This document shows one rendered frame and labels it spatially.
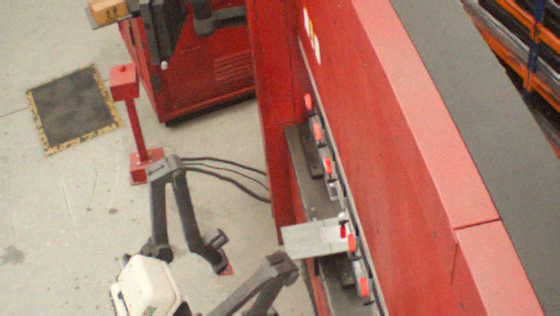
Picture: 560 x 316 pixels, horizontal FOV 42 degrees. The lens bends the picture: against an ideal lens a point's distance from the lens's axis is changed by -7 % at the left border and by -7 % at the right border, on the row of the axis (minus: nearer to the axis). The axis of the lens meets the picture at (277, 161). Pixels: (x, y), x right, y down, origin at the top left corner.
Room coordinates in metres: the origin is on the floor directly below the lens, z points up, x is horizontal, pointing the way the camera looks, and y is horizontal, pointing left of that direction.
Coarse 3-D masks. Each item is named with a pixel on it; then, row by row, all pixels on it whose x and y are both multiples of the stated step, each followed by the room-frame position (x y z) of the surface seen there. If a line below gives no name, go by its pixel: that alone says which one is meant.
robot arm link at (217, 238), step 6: (216, 228) 1.95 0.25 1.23; (210, 234) 1.93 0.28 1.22; (216, 234) 1.92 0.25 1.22; (222, 234) 1.93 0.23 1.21; (204, 240) 1.92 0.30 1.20; (210, 240) 1.91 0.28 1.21; (216, 240) 1.91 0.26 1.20; (222, 240) 1.91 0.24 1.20; (228, 240) 1.92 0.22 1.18; (198, 246) 1.87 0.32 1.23; (204, 246) 1.89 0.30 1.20; (216, 246) 1.90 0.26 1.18; (222, 246) 1.91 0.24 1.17; (198, 252) 1.87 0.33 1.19
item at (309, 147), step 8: (304, 136) 2.77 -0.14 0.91; (312, 136) 2.76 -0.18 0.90; (304, 144) 2.71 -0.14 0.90; (312, 144) 2.70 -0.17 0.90; (312, 152) 2.65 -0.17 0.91; (312, 160) 2.60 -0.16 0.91; (312, 168) 2.54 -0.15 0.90; (320, 168) 2.54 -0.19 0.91; (312, 176) 2.50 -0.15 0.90; (320, 176) 2.50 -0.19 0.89
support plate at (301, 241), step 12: (288, 228) 2.11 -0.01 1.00; (300, 228) 2.11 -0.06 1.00; (312, 228) 2.10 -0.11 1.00; (288, 240) 2.05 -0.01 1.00; (300, 240) 2.04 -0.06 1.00; (312, 240) 2.03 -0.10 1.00; (288, 252) 1.99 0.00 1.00; (300, 252) 1.98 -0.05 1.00; (312, 252) 1.97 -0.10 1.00; (324, 252) 1.96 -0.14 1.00; (336, 252) 1.96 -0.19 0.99
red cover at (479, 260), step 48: (336, 0) 1.89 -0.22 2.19; (384, 0) 1.69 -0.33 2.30; (384, 48) 1.47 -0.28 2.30; (384, 96) 1.38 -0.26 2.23; (432, 96) 1.27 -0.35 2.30; (432, 144) 1.12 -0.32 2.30; (432, 192) 1.02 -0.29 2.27; (480, 192) 0.97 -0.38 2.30; (480, 240) 0.86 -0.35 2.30; (480, 288) 0.75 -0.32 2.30; (528, 288) 0.73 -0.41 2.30
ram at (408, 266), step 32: (320, 0) 2.26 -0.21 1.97; (320, 32) 2.31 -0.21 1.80; (352, 64) 1.79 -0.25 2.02; (320, 96) 2.41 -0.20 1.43; (352, 96) 1.81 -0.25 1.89; (352, 128) 1.83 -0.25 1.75; (384, 128) 1.44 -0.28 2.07; (352, 160) 1.84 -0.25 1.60; (384, 160) 1.44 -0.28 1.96; (352, 192) 1.85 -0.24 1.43; (384, 192) 1.44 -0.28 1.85; (384, 224) 1.43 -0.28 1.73; (416, 224) 1.15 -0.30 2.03; (384, 256) 1.42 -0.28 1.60; (416, 256) 1.13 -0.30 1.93; (384, 288) 1.40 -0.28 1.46; (416, 288) 1.11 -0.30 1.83; (448, 288) 0.91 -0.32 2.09
